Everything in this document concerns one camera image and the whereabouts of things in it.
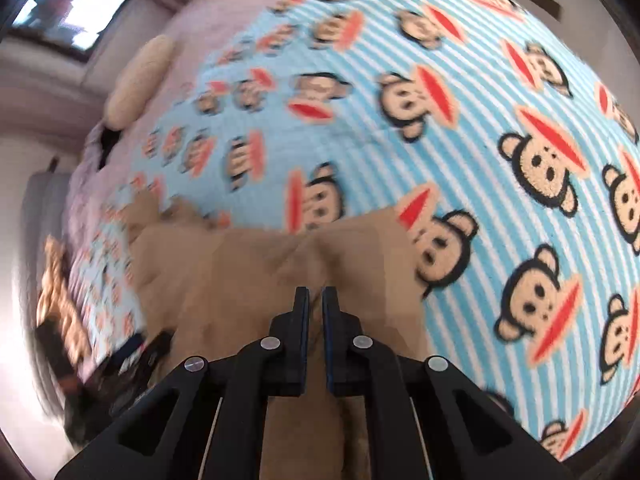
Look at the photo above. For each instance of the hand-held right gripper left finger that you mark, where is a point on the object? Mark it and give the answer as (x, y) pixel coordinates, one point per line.
(303, 340)

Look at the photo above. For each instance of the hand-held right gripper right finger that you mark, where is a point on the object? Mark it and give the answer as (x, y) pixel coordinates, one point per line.
(327, 340)

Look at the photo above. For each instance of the tan puffer jacket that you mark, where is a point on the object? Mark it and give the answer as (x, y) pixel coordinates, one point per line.
(225, 270)

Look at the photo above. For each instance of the yellow crumpled cloth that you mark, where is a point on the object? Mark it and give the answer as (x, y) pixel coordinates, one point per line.
(60, 285)

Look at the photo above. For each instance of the grey padded headboard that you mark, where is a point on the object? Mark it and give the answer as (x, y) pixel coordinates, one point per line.
(42, 220)

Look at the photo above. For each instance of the blue monkey print blanket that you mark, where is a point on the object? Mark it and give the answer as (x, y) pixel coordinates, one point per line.
(380, 160)

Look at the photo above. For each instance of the black garment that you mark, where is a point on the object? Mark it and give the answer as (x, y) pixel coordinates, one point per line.
(106, 147)

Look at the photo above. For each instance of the round beige cushion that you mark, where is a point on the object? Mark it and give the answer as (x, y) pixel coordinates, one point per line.
(137, 82)

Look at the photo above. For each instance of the lilac bedspread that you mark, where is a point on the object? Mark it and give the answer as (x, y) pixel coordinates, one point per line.
(225, 15)

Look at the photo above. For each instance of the window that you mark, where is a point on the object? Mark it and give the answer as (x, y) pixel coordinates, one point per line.
(75, 12)

